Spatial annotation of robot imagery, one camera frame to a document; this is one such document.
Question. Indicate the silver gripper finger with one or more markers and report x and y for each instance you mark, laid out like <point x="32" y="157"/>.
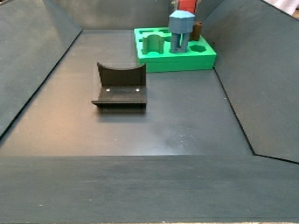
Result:
<point x="173" y="4"/>

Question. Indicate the red square-circle forked block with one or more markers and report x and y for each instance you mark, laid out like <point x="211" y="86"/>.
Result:
<point x="187" y="5"/>

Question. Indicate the black curved regrasp fixture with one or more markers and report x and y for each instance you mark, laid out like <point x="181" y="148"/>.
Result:
<point x="121" y="86"/>

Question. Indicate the blue hexagon-top peg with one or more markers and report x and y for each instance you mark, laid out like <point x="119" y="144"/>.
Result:
<point x="180" y="28"/>

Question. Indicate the brown star peg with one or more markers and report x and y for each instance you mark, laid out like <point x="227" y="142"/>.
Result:
<point x="196" y="31"/>

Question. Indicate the green shape-sorting base block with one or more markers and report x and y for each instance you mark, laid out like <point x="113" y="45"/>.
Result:
<point x="199" y="57"/>

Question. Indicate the green curved-top block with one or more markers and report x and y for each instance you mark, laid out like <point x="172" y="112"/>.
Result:
<point x="152" y="44"/>

